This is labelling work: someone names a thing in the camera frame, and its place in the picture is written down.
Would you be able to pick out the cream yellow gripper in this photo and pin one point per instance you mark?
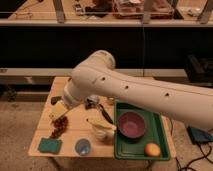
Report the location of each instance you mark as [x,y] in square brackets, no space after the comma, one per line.
[58,110]

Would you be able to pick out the dark red grape bunch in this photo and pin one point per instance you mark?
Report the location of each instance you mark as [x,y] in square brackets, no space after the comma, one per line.
[60,126]

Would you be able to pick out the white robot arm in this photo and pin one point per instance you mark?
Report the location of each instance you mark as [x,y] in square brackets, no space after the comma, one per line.
[96,76]

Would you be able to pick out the blue grey cup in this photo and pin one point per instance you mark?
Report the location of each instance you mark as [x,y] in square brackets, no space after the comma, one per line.
[83,147]

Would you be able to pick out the small metal cup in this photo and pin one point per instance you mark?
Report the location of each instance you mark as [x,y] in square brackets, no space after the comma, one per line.
[110,101]

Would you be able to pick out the green sponge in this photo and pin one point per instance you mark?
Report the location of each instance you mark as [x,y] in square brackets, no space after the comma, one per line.
[48,145]

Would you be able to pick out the purple bowl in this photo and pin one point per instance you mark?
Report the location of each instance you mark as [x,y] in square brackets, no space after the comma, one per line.
[131,125]

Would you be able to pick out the green plastic tray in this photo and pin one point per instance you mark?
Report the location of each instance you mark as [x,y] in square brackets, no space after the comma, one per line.
[133,149]

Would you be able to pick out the red yellow apple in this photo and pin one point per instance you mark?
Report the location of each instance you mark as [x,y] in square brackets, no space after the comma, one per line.
[152,149]

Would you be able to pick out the dark power box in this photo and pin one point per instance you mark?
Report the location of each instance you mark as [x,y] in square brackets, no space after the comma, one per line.
[199,136]

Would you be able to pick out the black handled utensil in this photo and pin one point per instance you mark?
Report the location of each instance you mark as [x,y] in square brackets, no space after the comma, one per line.
[105,114]

